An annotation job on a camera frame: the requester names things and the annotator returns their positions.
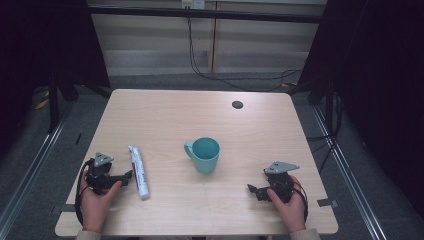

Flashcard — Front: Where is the white toothpaste tube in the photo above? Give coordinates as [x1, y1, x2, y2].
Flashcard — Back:
[127, 144, 150, 201]

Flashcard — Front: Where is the aluminium floor rail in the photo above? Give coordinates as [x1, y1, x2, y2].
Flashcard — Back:
[0, 101, 74, 234]
[311, 106, 388, 240]

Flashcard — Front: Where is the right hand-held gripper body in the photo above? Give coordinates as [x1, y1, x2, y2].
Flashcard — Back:
[258, 161, 301, 204]

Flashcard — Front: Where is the black horizontal bar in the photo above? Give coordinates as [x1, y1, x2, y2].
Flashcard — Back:
[87, 5, 324, 24]

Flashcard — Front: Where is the black curtain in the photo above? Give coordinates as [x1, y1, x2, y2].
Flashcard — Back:
[297, 0, 424, 211]
[0, 0, 112, 158]

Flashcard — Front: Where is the teal mug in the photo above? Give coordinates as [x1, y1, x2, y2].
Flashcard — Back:
[183, 136, 221, 175]

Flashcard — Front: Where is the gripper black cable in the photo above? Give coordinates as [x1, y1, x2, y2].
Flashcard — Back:
[289, 180, 309, 224]
[74, 158, 96, 227]

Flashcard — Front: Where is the person's right hand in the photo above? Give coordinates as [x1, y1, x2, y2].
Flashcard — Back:
[266, 175, 307, 234]

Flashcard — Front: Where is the white wall socket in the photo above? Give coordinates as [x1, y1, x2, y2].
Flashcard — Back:
[181, 0, 206, 10]

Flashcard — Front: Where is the person's left hand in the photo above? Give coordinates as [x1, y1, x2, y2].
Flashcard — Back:
[79, 169, 123, 234]

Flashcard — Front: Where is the black hanging cable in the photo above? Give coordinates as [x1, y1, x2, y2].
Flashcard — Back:
[186, 16, 303, 93]

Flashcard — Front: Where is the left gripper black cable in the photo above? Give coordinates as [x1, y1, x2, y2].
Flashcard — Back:
[74, 158, 96, 227]

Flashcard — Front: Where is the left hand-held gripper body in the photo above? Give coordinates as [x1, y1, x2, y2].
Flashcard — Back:
[85, 152, 125, 196]

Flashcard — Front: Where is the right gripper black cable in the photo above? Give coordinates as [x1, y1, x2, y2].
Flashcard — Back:
[289, 180, 309, 224]

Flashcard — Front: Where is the grey tape strip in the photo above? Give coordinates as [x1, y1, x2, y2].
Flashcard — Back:
[316, 198, 339, 208]
[49, 203, 77, 214]

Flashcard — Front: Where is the black metal stand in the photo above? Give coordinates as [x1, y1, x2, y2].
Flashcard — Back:
[306, 79, 345, 141]
[46, 74, 81, 134]

